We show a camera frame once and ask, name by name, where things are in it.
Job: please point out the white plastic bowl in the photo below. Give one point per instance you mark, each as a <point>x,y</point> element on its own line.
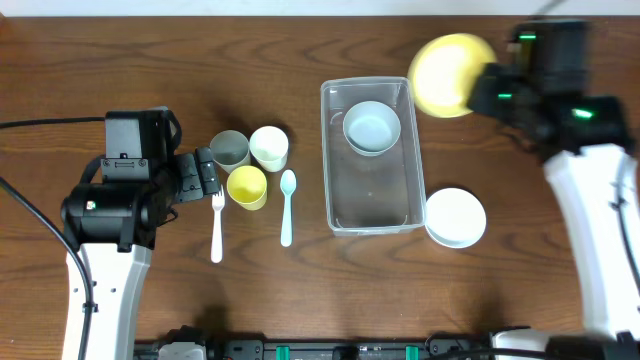
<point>455,218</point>

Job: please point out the grey plastic bowl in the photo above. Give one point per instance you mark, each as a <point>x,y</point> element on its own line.
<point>371,128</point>

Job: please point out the white plastic fork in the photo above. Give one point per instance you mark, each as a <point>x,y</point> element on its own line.
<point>218,204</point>

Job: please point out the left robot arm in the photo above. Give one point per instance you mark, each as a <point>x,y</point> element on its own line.
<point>112,226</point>

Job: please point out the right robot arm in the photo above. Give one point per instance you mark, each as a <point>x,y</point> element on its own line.
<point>587,153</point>

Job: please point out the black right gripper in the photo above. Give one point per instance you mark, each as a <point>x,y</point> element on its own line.
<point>487,78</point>

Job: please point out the grey plastic cup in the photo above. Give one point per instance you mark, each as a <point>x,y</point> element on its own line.
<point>230,150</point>

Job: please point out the clear plastic container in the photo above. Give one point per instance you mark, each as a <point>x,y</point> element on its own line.
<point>377,195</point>

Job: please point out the yellow plastic cup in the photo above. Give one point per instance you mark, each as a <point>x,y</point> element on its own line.
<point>247,186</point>

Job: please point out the yellow plastic bowl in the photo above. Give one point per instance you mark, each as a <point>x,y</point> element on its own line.
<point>443,73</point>

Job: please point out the white plastic cup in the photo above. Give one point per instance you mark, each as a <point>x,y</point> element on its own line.
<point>269,145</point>

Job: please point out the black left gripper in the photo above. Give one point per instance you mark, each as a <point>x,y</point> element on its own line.
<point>198,183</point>

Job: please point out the light teal plastic spoon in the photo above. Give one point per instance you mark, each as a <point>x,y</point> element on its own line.
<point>288,185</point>

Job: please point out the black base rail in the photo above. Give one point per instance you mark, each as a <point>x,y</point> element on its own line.
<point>257,347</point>

